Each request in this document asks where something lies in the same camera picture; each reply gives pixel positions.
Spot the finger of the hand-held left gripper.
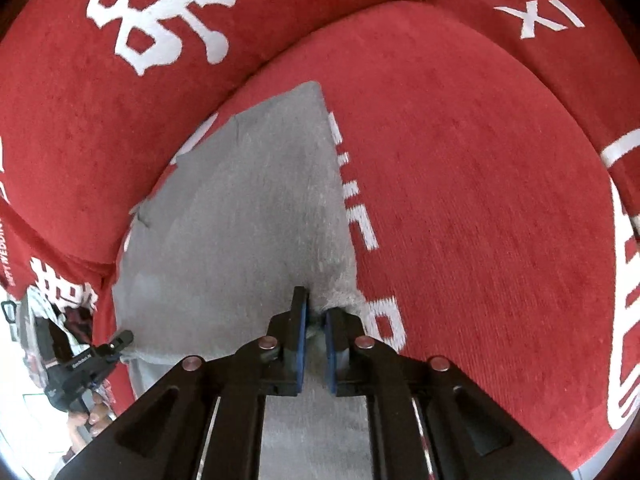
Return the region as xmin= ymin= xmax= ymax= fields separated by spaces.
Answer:
xmin=93 ymin=330 xmax=135 ymax=362

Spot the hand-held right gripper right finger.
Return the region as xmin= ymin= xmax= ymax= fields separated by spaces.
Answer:
xmin=324 ymin=307 xmax=576 ymax=480

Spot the red cloth with white lettering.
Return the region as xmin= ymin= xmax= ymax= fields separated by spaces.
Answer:
xmin=0 ymin=0 xmax=640 ymax=476

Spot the light crumpled cloth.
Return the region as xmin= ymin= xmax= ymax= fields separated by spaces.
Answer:
xmin=14 ymin=287 xmax=97 ymax=361

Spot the person's left hand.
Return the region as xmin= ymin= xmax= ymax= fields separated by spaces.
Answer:
xmin=66 ymin=391 xmax=120 ymax=453

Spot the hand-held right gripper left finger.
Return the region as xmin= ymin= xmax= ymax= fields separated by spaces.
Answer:
xmin=57 ymin=287 xmax=309 ymax=480

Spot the grey fleece cloth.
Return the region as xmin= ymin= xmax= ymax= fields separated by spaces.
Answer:
xmin=112 ymin=80 xmax=375 ymax=480

